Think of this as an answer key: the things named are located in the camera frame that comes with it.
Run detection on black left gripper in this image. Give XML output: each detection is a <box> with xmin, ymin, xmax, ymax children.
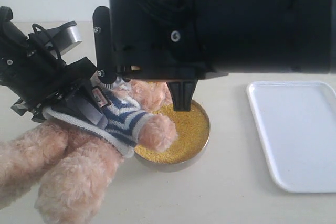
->
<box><xmin>1</xmin><ymin>6</ymin><xmax>109</xmax><ymax>129</ymax></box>

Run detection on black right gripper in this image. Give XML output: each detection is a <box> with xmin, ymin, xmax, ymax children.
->
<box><xmin>110</xmin><ymin>0</ymin><xmax>228</xmax><ymax>111</ymax></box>

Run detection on tan teddy bear striped shirt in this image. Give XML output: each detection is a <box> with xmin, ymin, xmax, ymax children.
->
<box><xmin>1</xmin><ymin>78</ymin><xmax>177</xmax><ymax>223</ymax></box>

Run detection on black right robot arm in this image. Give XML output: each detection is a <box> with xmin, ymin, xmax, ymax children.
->
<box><xmin>110</xmin><ymin>0</ymin><xmax>335</xmax><ymax>111</ymax></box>

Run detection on yellow millet grains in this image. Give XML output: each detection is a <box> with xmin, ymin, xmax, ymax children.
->
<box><xmin>135</xmin><ymin>101</ymin><xmax>210</xmax><ymax>164</ymax></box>

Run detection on metal bowl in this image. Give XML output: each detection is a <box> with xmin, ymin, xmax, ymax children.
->
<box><xmin>135</xmin><ymin>100</ymin><xmax>211</xmax><ymax>173</ymax></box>

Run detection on white rectangular plastic tray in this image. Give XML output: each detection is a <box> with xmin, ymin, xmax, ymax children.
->
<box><xmin>246</xmin><ymin>81</ymin><xmax>335</xmax><ymax>193</ymax></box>

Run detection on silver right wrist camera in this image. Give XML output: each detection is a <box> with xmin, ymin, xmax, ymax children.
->
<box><xmin>92</xmin><ymin>6</ymin><xmax>123</xmax><ymax>89</ymax></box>

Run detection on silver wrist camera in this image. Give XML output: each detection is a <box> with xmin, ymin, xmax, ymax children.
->
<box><xmin>27</xmin><ymin>21</ymin><xmax>82</xmax><ymax>59</ymax></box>
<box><xmin>92</xmin><ymin>6</ymin><xmax>123</xmax><ymax>89</ymax></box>

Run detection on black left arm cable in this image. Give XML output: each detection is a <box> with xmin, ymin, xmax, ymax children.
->
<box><xmin>31</xmin><ymin>23</ymin><xmax>66</xmax><ymax>65</ymax></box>

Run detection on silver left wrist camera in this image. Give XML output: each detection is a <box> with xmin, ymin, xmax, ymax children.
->
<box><xmin>27</xmin><ymin>21</ymin><xmax>82</xmax><ymax>59</ymax></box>

